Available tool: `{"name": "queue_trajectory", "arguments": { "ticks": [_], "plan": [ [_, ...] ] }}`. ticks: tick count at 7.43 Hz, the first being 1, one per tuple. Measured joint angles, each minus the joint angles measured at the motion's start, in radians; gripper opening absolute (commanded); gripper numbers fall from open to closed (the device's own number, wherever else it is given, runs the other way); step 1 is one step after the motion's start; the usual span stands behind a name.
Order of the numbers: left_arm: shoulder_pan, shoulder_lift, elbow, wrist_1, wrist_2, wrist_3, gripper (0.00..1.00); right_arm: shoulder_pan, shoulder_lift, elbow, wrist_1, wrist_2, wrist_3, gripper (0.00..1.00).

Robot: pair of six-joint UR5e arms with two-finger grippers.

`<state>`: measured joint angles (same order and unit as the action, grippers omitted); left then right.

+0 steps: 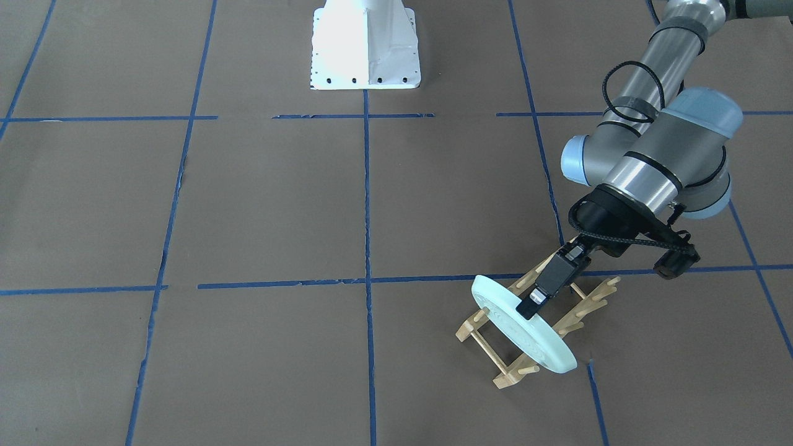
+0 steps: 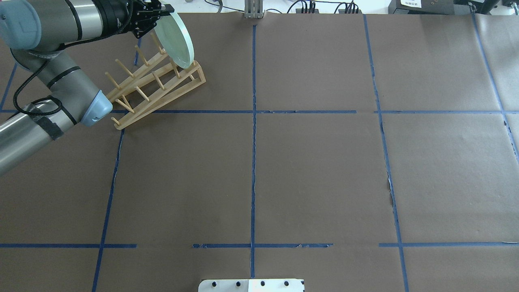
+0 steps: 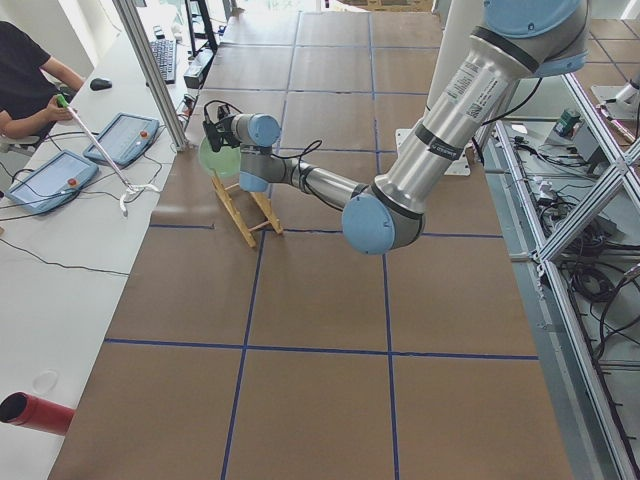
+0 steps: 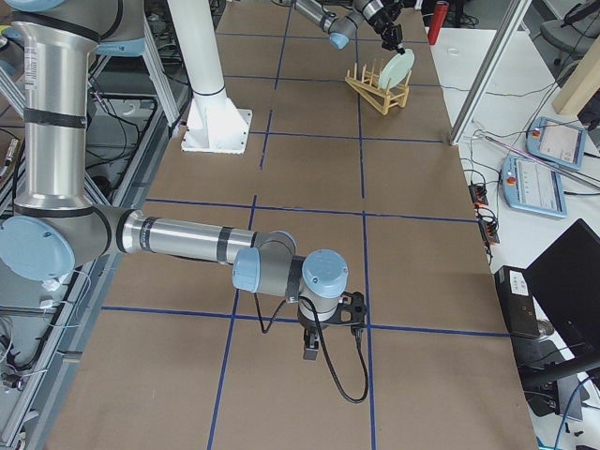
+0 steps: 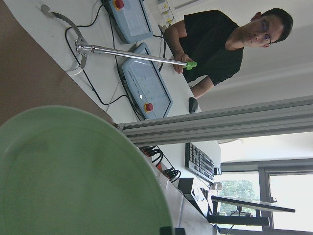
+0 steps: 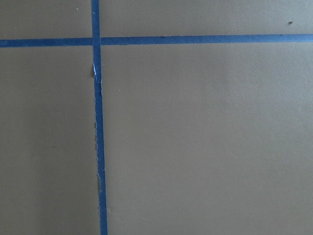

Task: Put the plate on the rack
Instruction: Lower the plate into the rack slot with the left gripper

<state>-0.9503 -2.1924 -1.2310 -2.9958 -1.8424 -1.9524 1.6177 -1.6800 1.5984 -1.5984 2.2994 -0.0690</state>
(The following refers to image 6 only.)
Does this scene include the brown paper table cover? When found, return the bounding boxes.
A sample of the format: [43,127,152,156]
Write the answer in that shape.
[0,0,313,235]

